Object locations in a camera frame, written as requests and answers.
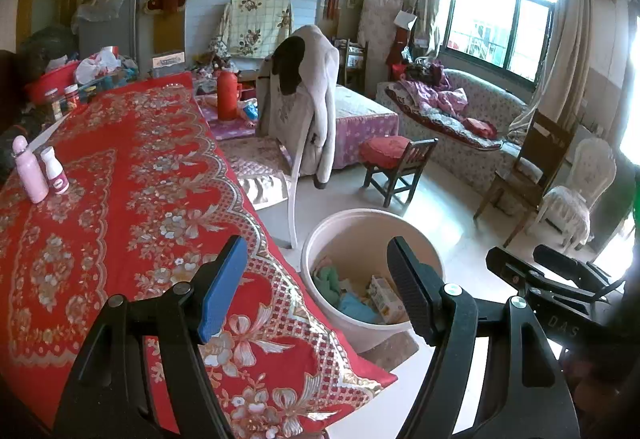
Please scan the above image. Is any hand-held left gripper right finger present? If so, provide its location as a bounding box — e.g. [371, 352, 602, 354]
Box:
[386, 236, 583, 439]

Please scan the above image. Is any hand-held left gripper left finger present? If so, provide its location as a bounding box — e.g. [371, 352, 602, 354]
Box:
[52, 235, 249, 439]

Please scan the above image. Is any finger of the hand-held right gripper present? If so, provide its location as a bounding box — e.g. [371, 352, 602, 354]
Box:
[486, 246, 551, 297]
[534, 244, 626, 292]

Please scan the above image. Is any white blue medicine box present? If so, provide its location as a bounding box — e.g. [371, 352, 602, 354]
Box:
[365, 274, 407, 325]

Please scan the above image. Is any white plastic bucket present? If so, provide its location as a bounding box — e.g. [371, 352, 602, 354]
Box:
[300, 208, 446, 354]

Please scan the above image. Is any blue cloth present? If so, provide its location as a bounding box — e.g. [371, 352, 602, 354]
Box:
[337, 291, 386, 325]

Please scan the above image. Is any green cloth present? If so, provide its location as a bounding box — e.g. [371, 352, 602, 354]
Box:
[312, 264, 346, 305]

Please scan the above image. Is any white ornate chair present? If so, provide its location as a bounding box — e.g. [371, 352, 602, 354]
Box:
[525, 138, 618, 256]

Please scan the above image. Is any small dark wooden chair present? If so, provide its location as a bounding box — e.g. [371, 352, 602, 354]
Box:
[361, 136, 440, 209]

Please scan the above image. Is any red floral tablecloth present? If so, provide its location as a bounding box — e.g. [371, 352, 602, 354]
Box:
[0, 72, 398, 435]

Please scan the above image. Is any brown wooden chair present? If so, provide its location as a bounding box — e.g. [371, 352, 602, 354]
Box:
[474, 109, 576, 247]

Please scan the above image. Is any red seat cushion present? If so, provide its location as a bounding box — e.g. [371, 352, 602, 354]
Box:
[360, 136, 412, 168]

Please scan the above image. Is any red floral sofa mat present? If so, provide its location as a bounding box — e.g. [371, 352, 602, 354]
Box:
[385, 86, 503, 150]

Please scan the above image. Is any low table purple cloth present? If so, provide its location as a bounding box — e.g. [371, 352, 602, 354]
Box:
[197, 86, 401, 170]

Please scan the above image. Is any floral sofa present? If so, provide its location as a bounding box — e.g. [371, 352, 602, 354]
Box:
[375, 68, 538, 192]

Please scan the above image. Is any pink purple clothes pile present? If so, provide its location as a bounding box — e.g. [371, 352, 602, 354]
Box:
[395, 59, 471, 117]

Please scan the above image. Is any red thermos flask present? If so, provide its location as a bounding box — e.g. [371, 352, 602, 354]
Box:
[216, 69, 243, 121]

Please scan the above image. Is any white pill bottle pink label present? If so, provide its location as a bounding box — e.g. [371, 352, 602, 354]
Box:
[40, 146, 71, 195]

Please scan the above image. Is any pink thermos bottle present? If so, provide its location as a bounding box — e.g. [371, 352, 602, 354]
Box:
[12, 135, 50, 205]

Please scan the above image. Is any black scarf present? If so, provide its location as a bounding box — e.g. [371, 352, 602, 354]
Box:
[272, 36, 307, 96]

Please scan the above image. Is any white paper sheet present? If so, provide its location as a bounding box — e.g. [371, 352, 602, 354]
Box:
[25, 112, 73, 155]

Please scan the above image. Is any grey cardboard box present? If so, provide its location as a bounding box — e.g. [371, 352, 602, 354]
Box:
[151, 50, 187, 72]

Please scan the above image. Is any red hanging bag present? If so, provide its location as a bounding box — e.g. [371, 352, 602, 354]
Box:
[387, 10, 418, 66]

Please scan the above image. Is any window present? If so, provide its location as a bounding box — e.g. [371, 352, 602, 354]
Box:
[442, 0, 558, 82]

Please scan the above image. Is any clear glass jar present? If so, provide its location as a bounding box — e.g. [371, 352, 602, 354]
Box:
[44, 88, 63, 121]

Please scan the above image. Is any white plastic bag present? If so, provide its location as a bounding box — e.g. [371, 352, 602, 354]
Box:
[75, 46, 123, 85]

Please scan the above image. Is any floral cloth cover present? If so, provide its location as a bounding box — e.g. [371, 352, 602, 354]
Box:
[212, 0, 293, 65]

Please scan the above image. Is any red plastic basin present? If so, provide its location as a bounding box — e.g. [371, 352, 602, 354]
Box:
[24, 64, 81, 104]

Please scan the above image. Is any floral covered standing appliance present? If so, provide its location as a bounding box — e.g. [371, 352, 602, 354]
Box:
[357, 0, 403, 55]

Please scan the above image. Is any grey refrigerator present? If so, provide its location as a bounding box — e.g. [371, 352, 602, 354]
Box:
[77, 0, 141, 65]

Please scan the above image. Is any round brown wooden board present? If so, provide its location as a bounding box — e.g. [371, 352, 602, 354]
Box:
[0, 50, 28, 120]

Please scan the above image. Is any dark green bundle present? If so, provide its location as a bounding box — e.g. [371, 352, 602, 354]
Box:
[20, 24, 83, 72]

